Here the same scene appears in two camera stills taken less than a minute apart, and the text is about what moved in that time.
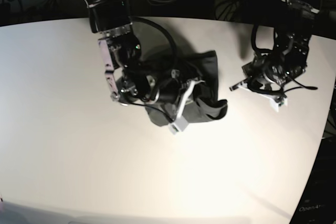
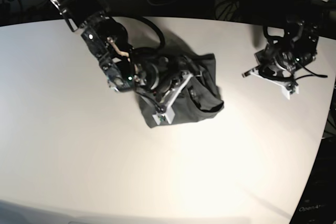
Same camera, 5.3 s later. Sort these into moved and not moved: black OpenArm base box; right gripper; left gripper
Moved: left gripper; right gripper
Not moved: black OpenArm base box
